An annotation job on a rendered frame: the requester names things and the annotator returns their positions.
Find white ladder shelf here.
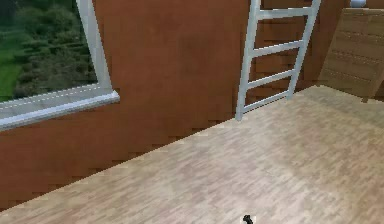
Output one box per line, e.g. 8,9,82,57
234,0,322,122

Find light wooden chest of drawers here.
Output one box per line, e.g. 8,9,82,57
316,7,384,104

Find white framed window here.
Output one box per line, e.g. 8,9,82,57
0,0,121,132

